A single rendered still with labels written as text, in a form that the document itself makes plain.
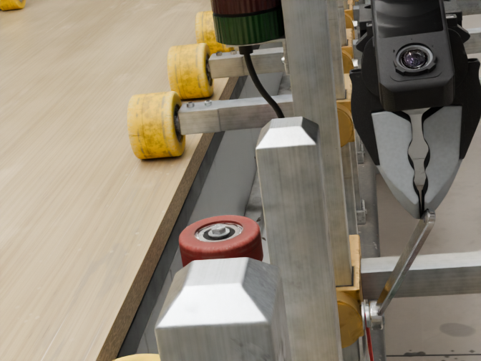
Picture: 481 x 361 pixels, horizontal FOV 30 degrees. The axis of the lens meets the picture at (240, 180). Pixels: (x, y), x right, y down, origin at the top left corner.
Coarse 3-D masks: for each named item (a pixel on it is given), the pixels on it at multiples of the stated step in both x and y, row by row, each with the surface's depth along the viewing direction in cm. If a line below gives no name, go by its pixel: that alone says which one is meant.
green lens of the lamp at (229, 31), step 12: (276, 12) 73; (216, 24) 74; (228, 24) 73; (240, 24) 72; (252, 24) 72; (264, 24) 72; (276, 24) 73; (216, 36) 74; (228, 36) 73; (240, 36) 73; (252, 36) 72; (264, 36) 73; (276, 36) 73
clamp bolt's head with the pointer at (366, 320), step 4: (368, 304) 81; (368, 308) 80; (364, 312) 82; (368, 312) 80; (364, 316) 81; (368, 316) 80; (364, 320) 80; (368, 320) 80; (384, 320) 80; (364, 324) 80; (368, 324) 80; (364, 328) 80; (368, 328) 82; (368, 332) 83; (368, 336) 84; (368, 340) 85; (368, 344) 85; (372, 352) 89; (372, 356) 88; (372, 360) 89
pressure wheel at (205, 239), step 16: (192, 224) 89; (208, 224) 89; (224, 224) 89; (240, 224) 88; (256, 224) 88; (192, 240) 86; (208, 240) 86; (224, 240) 86; (240, 240) 85; (256, 240) 86; (192, 256) 85; (208, 256) 84; (224, 256) 84; (240, 256) 84; (256, 256) 86
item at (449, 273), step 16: (432, 256) 86; (448, 256) 86; (464, 256) 86; (480, 256) 85; (368, 272) 85; (384, 272) 85; (416, 272) 85; (432, 272) 84; (448, 272) 84; (464, 272) 84; (480, 272) 84; (368, 288) 86; (400, 288) 86; (416, 288) 85; (432, 288) 85; (448, 288) 85; (464, 288) 85; (480, 288) 85
